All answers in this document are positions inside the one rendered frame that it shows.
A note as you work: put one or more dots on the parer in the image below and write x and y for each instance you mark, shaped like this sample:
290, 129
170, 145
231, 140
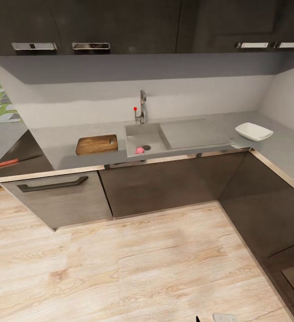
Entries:
16, 160

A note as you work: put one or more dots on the dishwasher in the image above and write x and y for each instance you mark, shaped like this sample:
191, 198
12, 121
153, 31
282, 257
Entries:
64, 199

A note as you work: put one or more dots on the drop in sink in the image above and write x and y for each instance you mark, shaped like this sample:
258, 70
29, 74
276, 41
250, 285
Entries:
171, 136

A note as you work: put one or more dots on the cabinet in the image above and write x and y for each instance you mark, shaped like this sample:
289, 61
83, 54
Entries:
235, 26
88, 27

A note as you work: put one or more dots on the bowl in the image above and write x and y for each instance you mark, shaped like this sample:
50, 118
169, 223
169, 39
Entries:
253, 132

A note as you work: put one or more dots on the cutting board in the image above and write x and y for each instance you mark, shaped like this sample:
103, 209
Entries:
96, 144

